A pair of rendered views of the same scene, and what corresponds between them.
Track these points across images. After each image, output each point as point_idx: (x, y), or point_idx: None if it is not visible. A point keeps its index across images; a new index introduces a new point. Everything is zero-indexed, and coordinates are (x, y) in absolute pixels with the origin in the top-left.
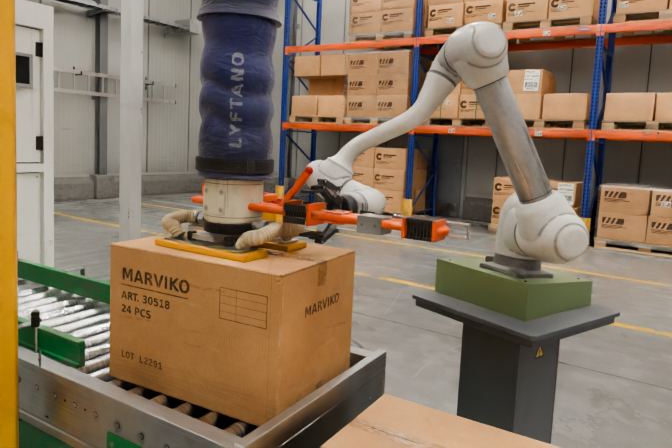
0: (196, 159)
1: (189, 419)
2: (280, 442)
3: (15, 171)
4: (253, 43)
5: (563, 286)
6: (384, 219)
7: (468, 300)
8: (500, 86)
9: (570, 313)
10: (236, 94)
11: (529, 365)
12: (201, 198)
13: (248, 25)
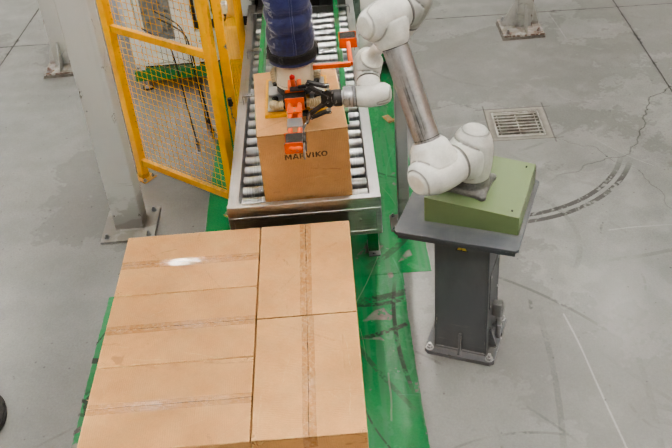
0: None
1: (237, 185)
2: (257, 215)
3: (209, 26)
4: None
5: (472, 210)
6: (290, 127)
7: None
8: (387, 55)
9: (475, 232)
10: (270, 16)
11: (449, 252)
12: None
13: None
